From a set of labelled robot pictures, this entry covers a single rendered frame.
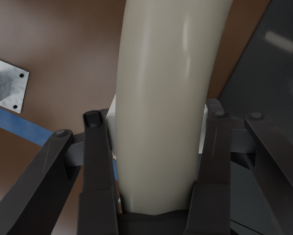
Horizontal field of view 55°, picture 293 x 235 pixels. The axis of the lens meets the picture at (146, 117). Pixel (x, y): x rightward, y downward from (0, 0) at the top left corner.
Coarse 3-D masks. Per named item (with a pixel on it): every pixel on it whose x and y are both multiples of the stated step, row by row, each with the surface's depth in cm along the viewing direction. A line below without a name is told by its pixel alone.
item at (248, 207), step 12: (240, 168) 117; (240, 180) 108; (252, 180) 112; (240, 192) 100; (252, 192) 104; (240, 204) 93; (252, 204) 96; (264, 204) 100; (240, 216) 87; (252, 216) 90; (264, 216) 93; (240, 228) 82; (252, 228) 85; (264, 228) 87
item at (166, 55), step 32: (128, 0) 8; (160, 0) 7; (192, 0) 7; (224, 0) 7; (128, 32) 8; (160, 32) 7; (192, 32) 7; (128, 64) 8; (160, 64) 8; (192, 64) 8; (128, 96) 8; (160, 96) 8; (192, 96) 8; (128, 128) 9; (160, 128) 8; (192, 128) 9; (128, 160) 9; (160, 160) 9; (192, 160) 9; (128, 192) 10; (160, 192) 9
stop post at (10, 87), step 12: (0, 60) 115; (0, 72) 116; (12, 72) 116; (24, 72) 115; (0, 84) 110; (12, 84) 118; (24, 84) 117; (0, 96) 113; (12, 96) 120; (24, 96) 120; (12, 108) 122
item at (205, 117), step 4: (204, 108) 16; (204, 112) 16; (204, 116) 16; (204, 120) 16; (204, 124) 16; (204, 128) 16; (204, 132) 17; (200, 136) 17; (204, 136) 17; (200, 140) 17; (200, 144) 17; (200, 148) 17; (200, 152) 17
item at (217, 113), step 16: (224, 112) 16; (208, 128) 14; (224, 128) 14; (208, 144) 13; (224, 144) 13; (208, 160) 12; (224, 160) 12; (208, 176) 11; (224, 176) 11; (192, 192) 9; (208, 192) 9; (224, 192) 9; (192, 208) 9; (208, 208) 9; (224, 208) 8; (192, 224) 8; (208, 224) 8; (224, 224) 8
